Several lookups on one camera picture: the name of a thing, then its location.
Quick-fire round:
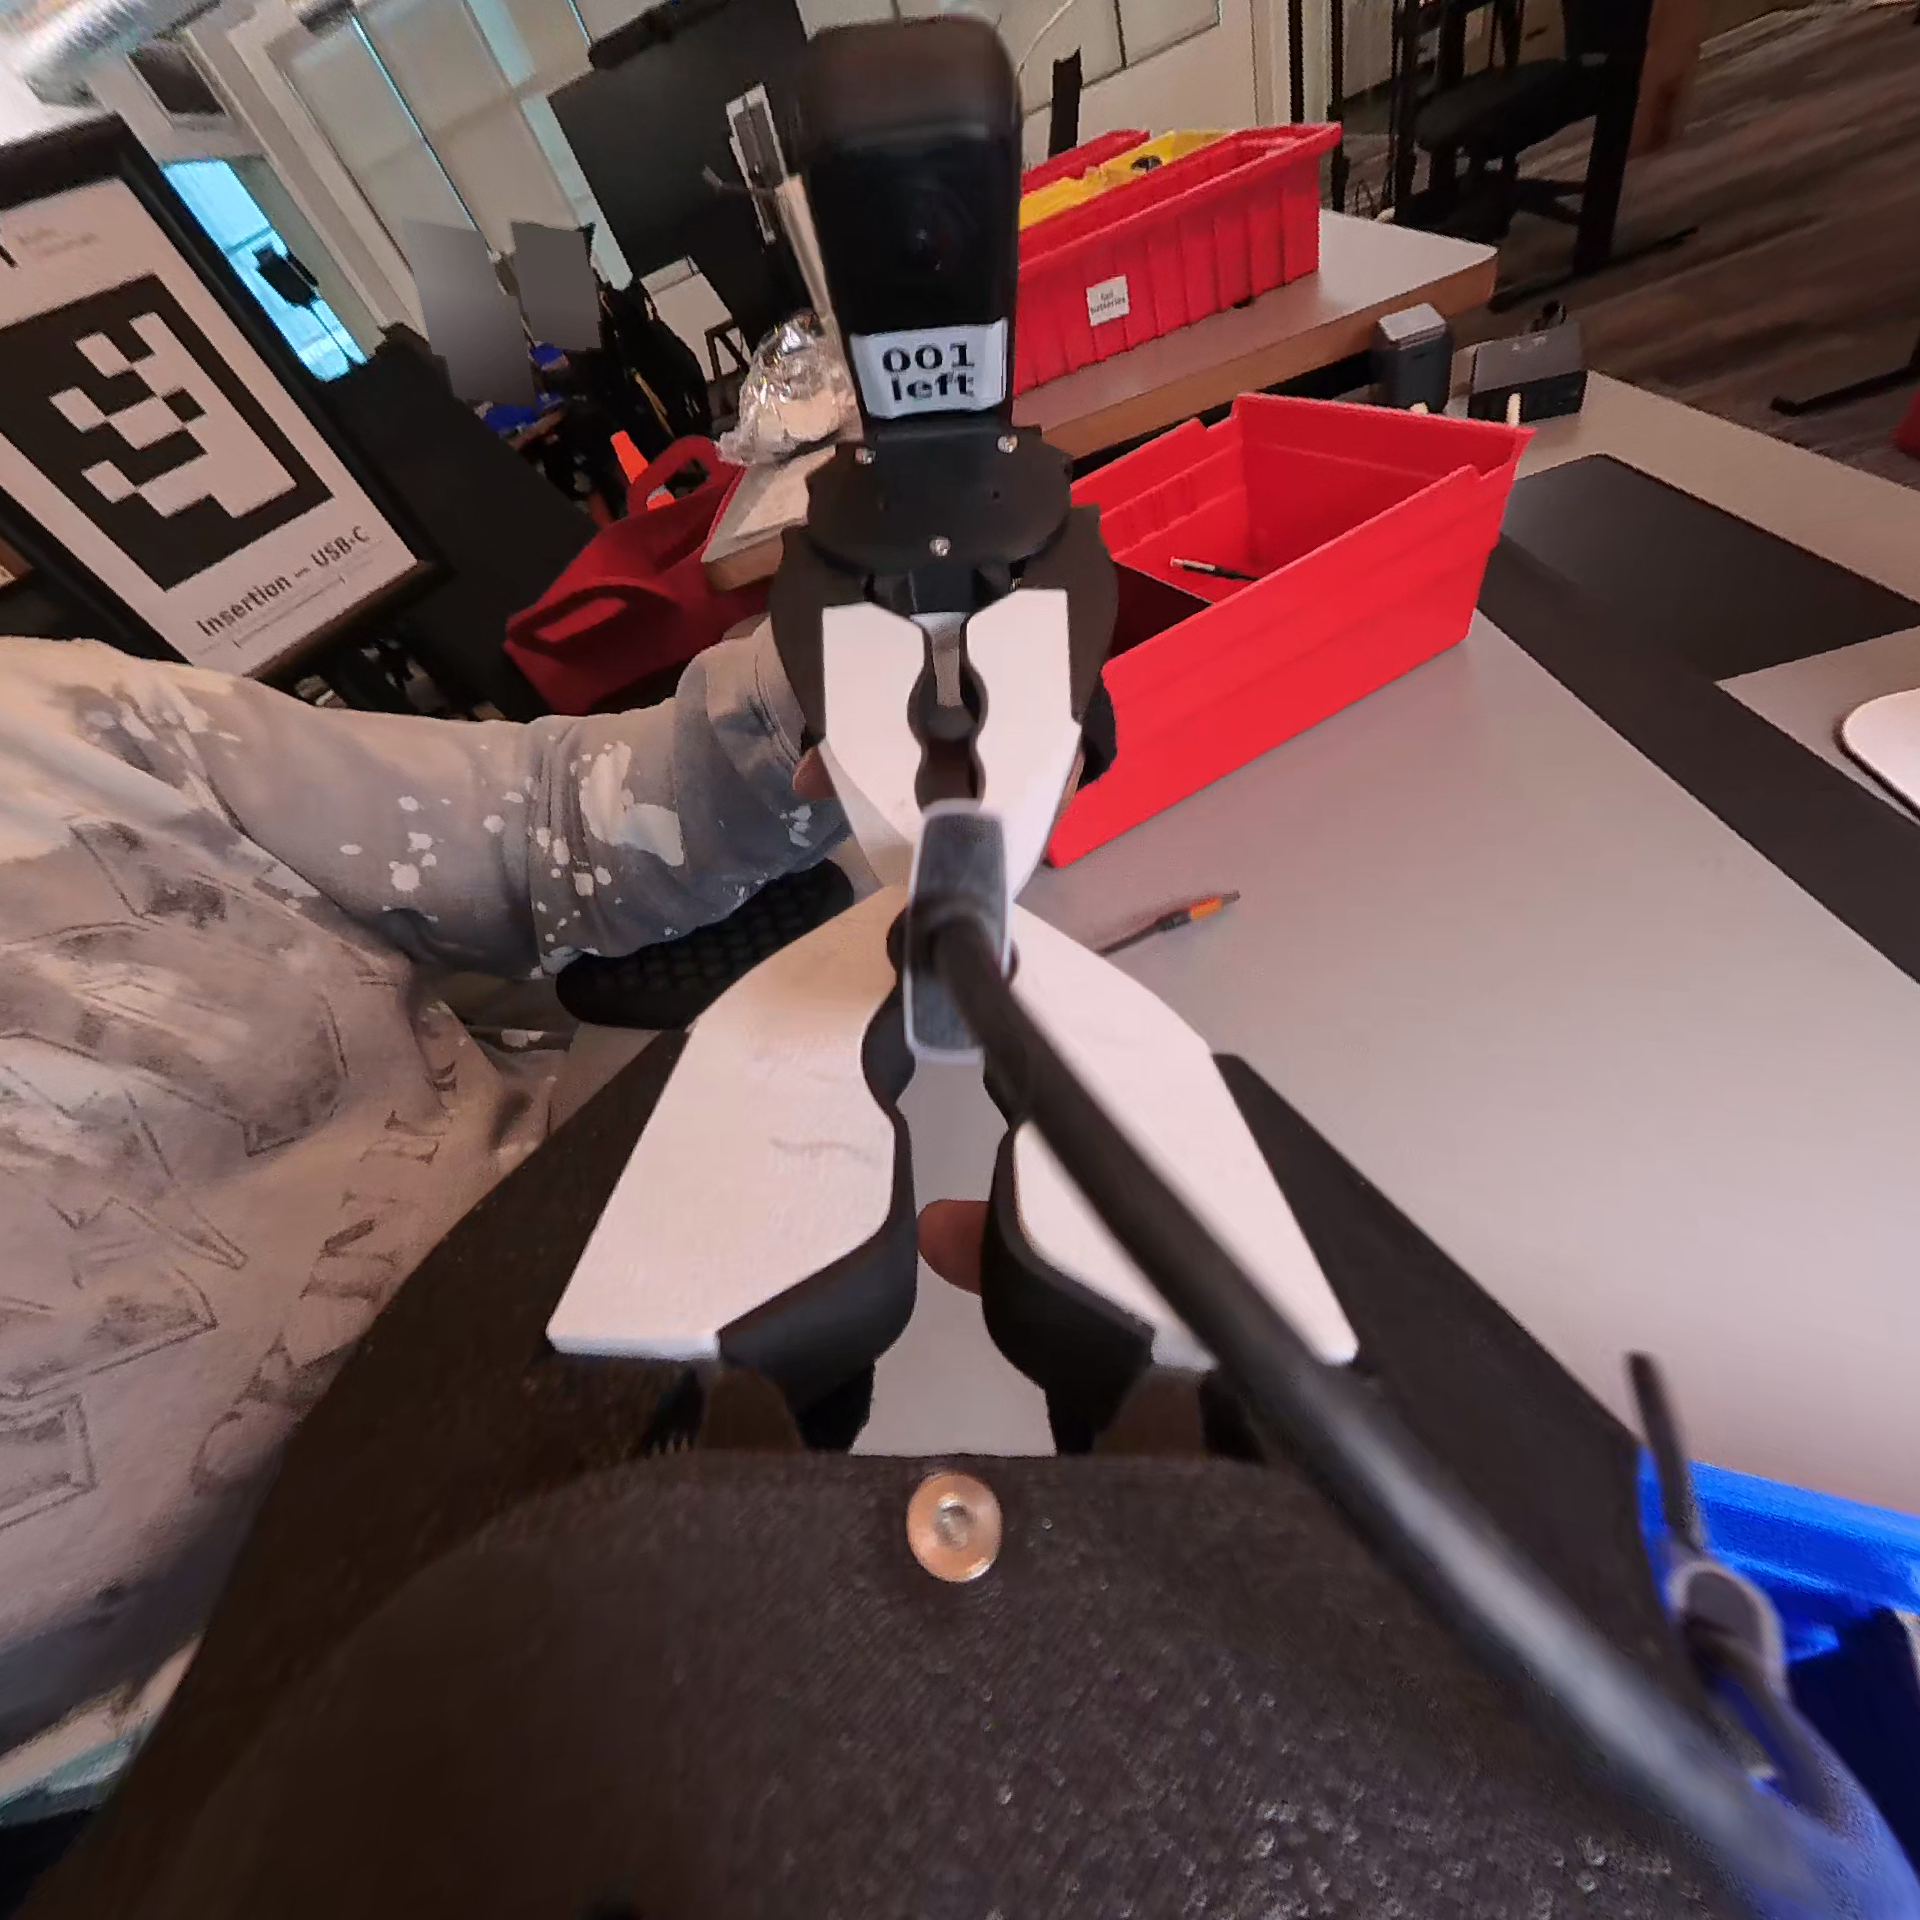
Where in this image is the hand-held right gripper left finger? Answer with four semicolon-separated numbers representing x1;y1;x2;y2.
548;894;922;1404

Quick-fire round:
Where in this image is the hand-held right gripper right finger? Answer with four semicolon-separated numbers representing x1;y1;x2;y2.
979;900;1359;1412

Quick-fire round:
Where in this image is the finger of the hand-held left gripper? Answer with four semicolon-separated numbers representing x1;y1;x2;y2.
936;588;1088;909
819;604;962;888

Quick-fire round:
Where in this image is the grey usb hub black cable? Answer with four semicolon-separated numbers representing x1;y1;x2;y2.
902;807;1920;1920

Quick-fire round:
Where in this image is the black cable with orange plugs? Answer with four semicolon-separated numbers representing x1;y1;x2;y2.
1095;892;1243;956

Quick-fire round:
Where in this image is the small red storage bin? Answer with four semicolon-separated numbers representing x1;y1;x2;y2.
1044;392;1535;868

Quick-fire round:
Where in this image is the blue storage bin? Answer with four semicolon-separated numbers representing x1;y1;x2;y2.
1634;1447;1920;1823

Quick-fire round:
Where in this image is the crumpled clear plastic bag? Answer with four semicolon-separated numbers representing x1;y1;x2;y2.
718;315;845;464

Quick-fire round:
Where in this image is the red felt tote bag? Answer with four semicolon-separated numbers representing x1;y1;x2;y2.
503;435;771;719

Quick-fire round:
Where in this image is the black yellow backpack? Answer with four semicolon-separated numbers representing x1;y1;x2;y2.
591;277;711;442

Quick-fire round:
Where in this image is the long ribbed red tote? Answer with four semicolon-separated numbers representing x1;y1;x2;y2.
1018;124;1343;396

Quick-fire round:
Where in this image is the wooden side table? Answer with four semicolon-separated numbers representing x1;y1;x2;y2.
702;211;1502;594

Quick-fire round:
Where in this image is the yellow storage bin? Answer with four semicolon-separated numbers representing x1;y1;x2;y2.
1020;133;1230;227

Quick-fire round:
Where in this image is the large black monitor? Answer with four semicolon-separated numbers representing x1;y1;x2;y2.
546;0;819;290

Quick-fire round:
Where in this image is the flat black charger box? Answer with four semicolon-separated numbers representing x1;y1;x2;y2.
1467;319;1588;426

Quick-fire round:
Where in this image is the black office chair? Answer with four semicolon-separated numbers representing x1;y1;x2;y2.
1410;0;1630;203

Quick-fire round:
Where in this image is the framed black white marker sign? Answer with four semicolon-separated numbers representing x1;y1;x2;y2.
0;116;455;682

